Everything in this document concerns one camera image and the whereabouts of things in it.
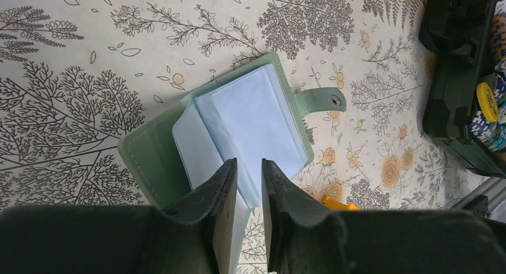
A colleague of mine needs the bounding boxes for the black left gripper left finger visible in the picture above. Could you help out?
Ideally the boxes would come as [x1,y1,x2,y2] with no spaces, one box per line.
[1,159,237,273]

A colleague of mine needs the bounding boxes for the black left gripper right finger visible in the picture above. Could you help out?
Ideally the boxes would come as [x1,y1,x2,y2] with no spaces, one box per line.
[261,159,505,273]

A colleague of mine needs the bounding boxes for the green card holder wallet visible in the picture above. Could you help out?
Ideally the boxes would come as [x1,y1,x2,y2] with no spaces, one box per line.
[118,53,347,273]

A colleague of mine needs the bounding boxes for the orange green sticky notes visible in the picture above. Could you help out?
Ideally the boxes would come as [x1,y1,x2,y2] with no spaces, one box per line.
[322,195,360,211]

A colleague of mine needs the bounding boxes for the yellow dealer button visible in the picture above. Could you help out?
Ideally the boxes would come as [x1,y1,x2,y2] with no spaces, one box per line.
[476,82,499,122]

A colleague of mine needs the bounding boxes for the black poker chip case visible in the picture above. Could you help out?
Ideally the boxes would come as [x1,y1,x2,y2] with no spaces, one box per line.
[419,0,505,178]

